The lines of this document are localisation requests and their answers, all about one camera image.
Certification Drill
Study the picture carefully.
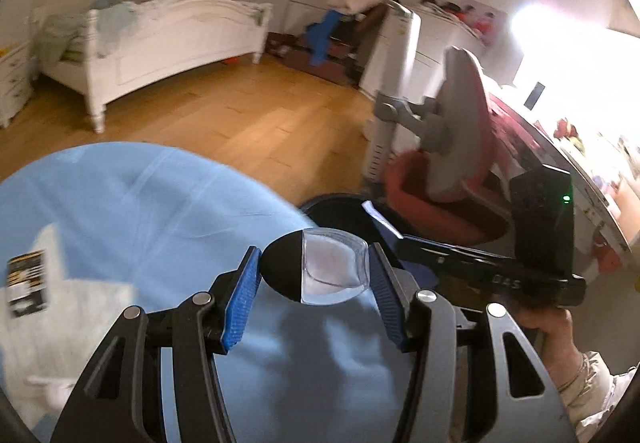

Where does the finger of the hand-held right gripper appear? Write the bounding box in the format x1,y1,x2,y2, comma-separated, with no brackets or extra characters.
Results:
361,200,408,244

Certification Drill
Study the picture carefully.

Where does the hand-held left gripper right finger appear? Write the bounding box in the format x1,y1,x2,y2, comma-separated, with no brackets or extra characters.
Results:
367,243,581,443

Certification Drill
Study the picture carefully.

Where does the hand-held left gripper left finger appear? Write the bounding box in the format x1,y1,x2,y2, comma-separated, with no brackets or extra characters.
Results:
50,245,263,443

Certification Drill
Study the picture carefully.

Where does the black trash bin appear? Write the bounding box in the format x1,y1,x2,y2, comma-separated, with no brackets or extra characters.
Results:
299,193,431,284

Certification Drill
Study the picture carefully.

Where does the black and clear plastic container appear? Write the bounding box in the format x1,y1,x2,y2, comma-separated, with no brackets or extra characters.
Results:
261,227,371,306

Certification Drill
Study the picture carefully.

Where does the person's right forearm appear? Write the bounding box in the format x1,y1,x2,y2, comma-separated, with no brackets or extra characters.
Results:
555,350,640,443

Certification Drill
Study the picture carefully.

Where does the person's right hand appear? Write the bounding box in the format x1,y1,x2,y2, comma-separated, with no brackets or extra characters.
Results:
515,305,581,374

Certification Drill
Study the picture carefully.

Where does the white desk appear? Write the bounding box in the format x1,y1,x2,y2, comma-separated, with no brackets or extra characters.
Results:
487,28,640,274

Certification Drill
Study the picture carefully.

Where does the grey and red chair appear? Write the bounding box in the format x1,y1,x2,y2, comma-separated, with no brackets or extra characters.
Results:
375,46,516,244

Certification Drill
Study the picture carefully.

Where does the black phone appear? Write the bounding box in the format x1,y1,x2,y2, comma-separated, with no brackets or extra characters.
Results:
524,80,546,110

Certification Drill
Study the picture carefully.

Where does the light blue tablecloth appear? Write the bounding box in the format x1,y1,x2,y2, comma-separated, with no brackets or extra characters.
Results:
0,140,416,443

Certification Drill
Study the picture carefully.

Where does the brown wooden cabinet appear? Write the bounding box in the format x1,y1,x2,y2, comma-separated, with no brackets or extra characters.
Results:
267,28,373,86

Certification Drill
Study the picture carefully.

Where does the white dresser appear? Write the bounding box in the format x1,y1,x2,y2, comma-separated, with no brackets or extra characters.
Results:
360,6,488,99

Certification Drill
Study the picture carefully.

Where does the blue hanging garment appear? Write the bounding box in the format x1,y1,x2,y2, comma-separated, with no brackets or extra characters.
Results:
305,10,341,66

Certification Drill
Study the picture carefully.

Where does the black and yellow packet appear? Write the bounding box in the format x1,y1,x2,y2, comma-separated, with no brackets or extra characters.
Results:
6,249,48,319

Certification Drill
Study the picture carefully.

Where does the pink folded blanket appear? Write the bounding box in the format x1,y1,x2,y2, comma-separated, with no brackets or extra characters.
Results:
325,0,396,17

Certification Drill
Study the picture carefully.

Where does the light blue cloth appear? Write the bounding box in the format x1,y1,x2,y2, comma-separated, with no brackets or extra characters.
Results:
95,3,141,56

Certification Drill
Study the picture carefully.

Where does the white nightstand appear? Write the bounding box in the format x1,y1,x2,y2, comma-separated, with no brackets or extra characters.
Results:
0,40,33,129

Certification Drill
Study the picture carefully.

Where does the wall poster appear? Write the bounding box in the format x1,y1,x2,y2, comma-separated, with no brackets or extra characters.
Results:
457,0,508,46

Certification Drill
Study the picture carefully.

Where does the white bed frame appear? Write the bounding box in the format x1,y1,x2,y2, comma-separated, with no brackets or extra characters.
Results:
30,0,275,134

